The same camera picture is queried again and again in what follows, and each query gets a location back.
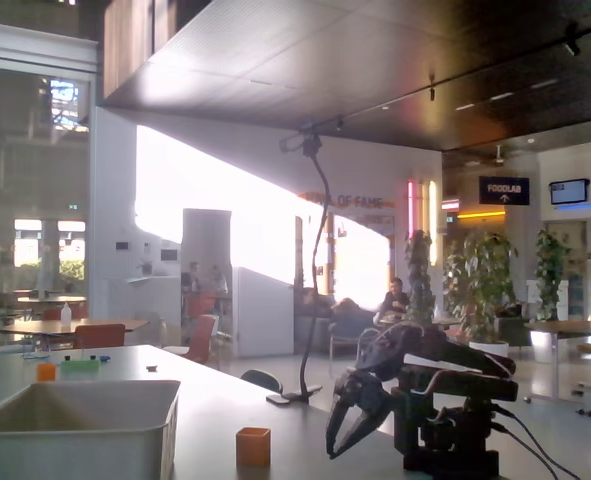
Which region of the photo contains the orange cube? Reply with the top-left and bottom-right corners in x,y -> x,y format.
235,426 -> 272,468

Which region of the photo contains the white plastic bin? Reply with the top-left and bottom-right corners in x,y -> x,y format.
0,379 -> 182,480

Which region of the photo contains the green flat block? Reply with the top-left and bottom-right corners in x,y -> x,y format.
59,358 -> 101,374

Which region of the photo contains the black gooseneck clamp holder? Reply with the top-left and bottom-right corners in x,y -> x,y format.
266,143 -> 336,407

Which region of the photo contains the dark green chair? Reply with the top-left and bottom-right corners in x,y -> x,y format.
239,368 -> 283,394

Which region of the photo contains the seated person in dark clothes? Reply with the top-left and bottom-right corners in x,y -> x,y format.
373,277 -> 410,324

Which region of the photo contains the tall narrow plant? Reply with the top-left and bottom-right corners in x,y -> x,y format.
403,229 -> 437,327

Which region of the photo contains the white plant pot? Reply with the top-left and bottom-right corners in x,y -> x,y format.
468,340 -> 510,359
529,329 -> 556,364

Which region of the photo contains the large leafy plant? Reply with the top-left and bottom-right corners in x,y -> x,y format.
443,231 -> 520,346

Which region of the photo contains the orange chair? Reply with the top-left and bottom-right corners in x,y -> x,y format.
72,323 -> 127,350
176,314 -> 218,365

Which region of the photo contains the seated person in background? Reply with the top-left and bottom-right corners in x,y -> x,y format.
181,261 -> 202,295
208,264 -> 230,297

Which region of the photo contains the white light tube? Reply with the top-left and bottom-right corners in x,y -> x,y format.
427,179 -> 438,267

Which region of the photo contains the slim leafy plant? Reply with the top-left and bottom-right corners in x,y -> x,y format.
533,228 -> 572,322

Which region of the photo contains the wooden table with metal legs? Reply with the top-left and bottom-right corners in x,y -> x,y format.
524,319 -> 591,402

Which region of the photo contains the black foodlab sign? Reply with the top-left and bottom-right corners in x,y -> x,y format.
478,175 -> 531,206

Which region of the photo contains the wooden cafe table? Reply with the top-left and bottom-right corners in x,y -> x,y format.
0,318 -> 150,352

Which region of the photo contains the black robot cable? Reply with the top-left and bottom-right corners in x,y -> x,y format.
492,423 -> 560,480
494,405 -> 582,480

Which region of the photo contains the wall monitor screen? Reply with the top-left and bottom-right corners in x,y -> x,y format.
548,178 -> 591,206

